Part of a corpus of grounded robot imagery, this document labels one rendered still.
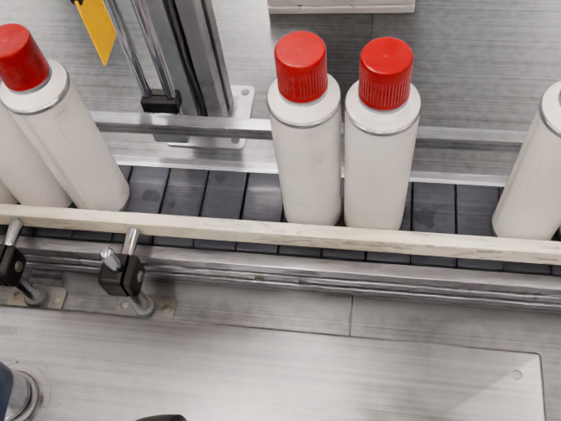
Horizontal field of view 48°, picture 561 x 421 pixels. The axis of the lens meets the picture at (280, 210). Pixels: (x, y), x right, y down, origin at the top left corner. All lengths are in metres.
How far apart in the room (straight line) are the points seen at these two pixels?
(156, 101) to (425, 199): 0.26
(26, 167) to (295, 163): 0.23
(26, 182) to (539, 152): 0.41
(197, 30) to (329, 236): 0.22
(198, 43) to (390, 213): 0.23
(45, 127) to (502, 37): 0.52
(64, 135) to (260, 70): 0.31
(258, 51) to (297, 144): 0.34
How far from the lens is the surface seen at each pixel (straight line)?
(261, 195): 0.59
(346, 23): 0.79
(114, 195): 0.59
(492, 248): 0.53
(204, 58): 0.61
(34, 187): 0.59
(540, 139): 0.46
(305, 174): 0.47
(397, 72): 0.40
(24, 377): 0.57
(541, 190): 0.49
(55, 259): 0.63
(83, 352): 0.56
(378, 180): 0.47
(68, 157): 0.53
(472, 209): 0.59
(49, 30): 0.88
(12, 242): 0.60
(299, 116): 0.43
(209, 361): 0.53
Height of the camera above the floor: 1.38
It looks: 59 degrees down
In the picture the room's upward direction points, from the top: 10 degrees counter-clockwise
